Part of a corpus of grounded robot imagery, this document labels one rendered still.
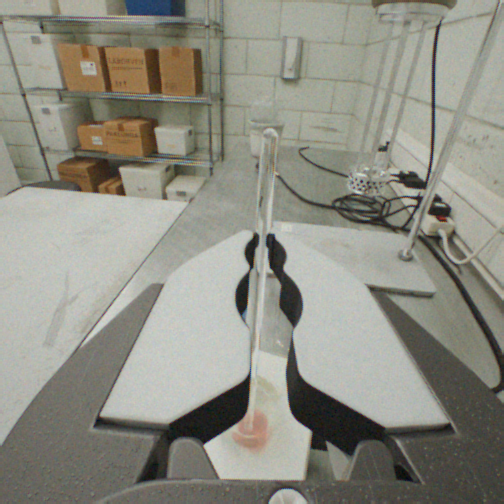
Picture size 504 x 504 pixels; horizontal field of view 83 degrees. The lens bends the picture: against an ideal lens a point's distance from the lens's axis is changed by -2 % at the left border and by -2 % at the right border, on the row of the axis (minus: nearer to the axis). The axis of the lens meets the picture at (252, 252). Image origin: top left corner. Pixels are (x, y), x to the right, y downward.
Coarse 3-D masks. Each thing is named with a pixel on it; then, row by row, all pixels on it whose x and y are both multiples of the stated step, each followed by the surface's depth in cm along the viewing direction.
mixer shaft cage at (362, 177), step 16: (384, 48) 39; (400, 48) 39; (416, 48) 38; (416, 64) 39; (368, 112) 44; (384, 112) 44; (400, 112) 42; (368, 128) 45; (384, 160) 46; (352, 176) 49; (368, 176) 46; (384, 176) 47; (368, 192) 48
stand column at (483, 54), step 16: (496, 16) 36; (496, 32) 36; (480, 48) 38; (480, 64) 39; (464, 96) 41; (464, 112) 42; (448, 144) 44; (432, 176) 48; (432, 192) 49; (416, 224) 52; (400, 256) 56
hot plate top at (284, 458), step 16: (288, 416) 23; (288, 432) 22; (304, 432) 22; (208, 448) 21; (224, 448) 21; (272, 448) 21; (288, 448) 21; (304, 448) 21; (224, 464) 20; (240, 464) 20; (256, 464) 20; (272, 464) 20; (288, 464) 20; (304, 464) 20
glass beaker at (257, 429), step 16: (272, 352) 21; (288, 352) 20; (272, 368) 22; (272, 400) 17; (256, 416) 18; (272, 416) 19; (224, 432) 20; (240, 432) 19; (256, 432) 19; (272, 432) 20; (240, 448) 20; (256, 448) 20
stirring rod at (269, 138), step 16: (272, 144) 10; (272, 160) 10; (272, 176) 10; (272, 192) 11; (256, 224) 12; (256, 240) 12; (256, 256) 12; (256, 272) 13; (256, 288) 13; (256, 304) 14; (256, 320) 14; (256, 336) 15; (256, 352) 16; (256, 368) 16; (256, 384) 17
